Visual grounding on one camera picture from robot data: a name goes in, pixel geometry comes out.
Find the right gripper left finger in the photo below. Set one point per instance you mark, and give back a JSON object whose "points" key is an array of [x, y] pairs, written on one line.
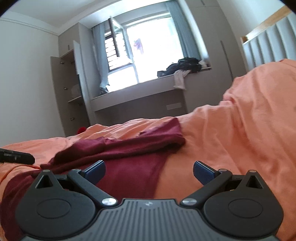
{"points": [[63, 206]]}

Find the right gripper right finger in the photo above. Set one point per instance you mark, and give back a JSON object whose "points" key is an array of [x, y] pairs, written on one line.
{"points": [[239, 206]]}

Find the dark red shirt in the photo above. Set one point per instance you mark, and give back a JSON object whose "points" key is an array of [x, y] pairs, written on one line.
{"points": [[133, 167]]}

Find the dark clothes pile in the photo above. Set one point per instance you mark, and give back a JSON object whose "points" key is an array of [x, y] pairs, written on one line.
{"points": [[184, 64]]}

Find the orange duvet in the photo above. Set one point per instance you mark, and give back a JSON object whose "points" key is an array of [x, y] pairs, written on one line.
{"points": [[253, 127]]}

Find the red object behind bed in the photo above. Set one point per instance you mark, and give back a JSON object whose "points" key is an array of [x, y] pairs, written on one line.
{"points": [[81, 130]]}

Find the open grey wardrobe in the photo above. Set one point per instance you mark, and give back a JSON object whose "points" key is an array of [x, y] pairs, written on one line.
{"points": [[67, 78]]}

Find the grey window bench cabinet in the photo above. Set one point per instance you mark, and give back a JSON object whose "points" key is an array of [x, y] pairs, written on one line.
{"points": [[149, 99]]}

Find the white garment hanging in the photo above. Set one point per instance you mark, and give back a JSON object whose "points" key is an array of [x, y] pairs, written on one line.
{"points": [[179, 79]]}

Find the left blue-grey curtain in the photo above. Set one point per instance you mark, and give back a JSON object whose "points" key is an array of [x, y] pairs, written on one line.
{"points": [[101, 57]]}

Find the blue-grey curtain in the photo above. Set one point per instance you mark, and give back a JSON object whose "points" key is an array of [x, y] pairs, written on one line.
{"points": [[101, 57], [189, 34]]}

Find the open window sash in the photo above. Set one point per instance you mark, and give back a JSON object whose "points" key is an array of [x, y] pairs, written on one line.
{"points": [[115, 46]]}

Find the grey padded headboard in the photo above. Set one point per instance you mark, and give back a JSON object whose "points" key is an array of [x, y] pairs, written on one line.
{"points": [[271, 41]]}

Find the pink garment outside window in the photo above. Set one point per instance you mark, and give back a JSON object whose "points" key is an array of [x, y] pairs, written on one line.
{"points": [[138, 46]]}

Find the tall grey wardrobe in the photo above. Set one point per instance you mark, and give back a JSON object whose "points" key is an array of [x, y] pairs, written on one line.
{"points": [[224, 56]]}

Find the right blue-grey curtain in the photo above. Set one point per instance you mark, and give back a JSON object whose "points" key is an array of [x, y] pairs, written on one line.
{"points": [[189, 34]]}

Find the white wall socket plate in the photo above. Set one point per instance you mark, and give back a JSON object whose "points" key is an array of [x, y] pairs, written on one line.
{"points": [[173, 106]]}

